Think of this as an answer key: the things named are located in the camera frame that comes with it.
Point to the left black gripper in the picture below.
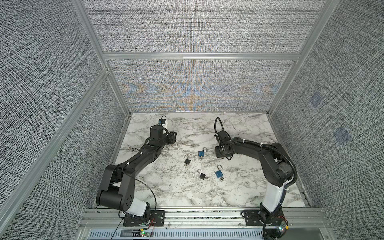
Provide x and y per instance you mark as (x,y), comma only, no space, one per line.
(171,137)

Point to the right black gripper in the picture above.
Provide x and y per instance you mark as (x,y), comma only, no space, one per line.
(217,154)

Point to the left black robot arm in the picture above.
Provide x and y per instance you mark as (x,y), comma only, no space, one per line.
(117,188)

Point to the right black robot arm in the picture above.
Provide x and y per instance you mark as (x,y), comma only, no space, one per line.
(278,169)

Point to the upper blue padlock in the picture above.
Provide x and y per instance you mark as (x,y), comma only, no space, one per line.
(202,153)

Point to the blue padlock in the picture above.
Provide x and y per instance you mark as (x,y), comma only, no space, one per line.
(219,173)
(202,153)

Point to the lower blue padlock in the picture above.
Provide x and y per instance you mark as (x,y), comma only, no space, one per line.
(219,173)

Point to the left small black padlock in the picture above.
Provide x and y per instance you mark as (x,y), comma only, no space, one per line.
(187,160)

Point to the small black padlock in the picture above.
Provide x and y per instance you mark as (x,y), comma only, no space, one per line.
(202,176)
(187,160)

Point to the lower small black padlock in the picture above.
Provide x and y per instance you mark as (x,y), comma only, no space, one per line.
(202,176)

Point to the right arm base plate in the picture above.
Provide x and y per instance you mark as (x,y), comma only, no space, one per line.
(257,217)

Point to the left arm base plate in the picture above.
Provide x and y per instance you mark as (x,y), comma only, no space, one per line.
(144,218)

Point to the aluminium frame back bar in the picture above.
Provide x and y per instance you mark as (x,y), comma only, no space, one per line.
(201,56)

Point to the aluminium front rail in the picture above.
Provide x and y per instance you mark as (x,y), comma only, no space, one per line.
(203,224)

